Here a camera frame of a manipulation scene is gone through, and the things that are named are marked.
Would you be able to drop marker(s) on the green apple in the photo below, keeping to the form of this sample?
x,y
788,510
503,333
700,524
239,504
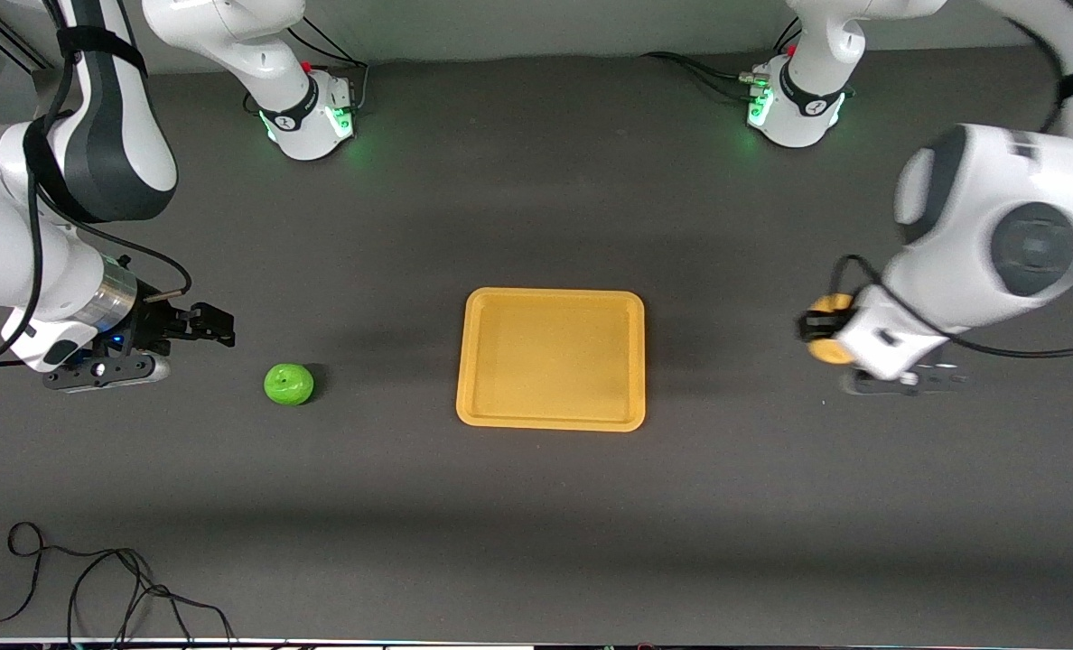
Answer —
x,y
289,385

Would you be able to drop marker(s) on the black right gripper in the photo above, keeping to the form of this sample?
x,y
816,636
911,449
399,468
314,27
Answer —
x,y
155,326

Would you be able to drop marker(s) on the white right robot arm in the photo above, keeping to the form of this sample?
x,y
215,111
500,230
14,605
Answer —
x,y
13,235

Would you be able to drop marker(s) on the yellow potato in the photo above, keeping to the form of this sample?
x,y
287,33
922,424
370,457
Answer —
x,y
830,352

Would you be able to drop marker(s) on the yellow plastic tray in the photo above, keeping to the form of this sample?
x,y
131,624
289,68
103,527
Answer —
x,y
550,361

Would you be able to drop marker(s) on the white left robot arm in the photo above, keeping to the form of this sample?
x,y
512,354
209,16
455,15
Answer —
x,y
997,208

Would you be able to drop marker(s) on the black metal frame rail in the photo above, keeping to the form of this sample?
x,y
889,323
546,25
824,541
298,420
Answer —
x,y
4,41

